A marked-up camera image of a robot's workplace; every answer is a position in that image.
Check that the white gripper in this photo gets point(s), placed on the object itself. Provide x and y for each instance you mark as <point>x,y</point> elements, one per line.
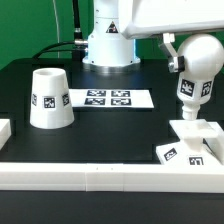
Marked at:
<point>140,19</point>

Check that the white marker tag sheet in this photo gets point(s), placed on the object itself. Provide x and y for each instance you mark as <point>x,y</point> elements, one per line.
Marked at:
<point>111,98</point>

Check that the white front border bar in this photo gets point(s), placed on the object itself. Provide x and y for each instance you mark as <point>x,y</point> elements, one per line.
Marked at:
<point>110,177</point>

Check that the white lamp base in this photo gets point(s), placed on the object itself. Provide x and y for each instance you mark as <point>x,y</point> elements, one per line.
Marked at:
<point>192,148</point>

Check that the white lamp bulb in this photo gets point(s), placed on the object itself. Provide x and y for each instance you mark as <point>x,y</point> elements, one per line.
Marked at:
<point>203,58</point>

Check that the white left border bar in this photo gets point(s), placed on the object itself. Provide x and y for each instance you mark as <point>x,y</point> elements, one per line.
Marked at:
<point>5,131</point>

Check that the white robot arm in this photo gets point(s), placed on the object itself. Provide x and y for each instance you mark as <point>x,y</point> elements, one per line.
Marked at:
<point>108,49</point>

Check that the white lamp shade cone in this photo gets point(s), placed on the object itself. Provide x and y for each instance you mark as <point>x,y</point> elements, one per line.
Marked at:
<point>51,106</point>

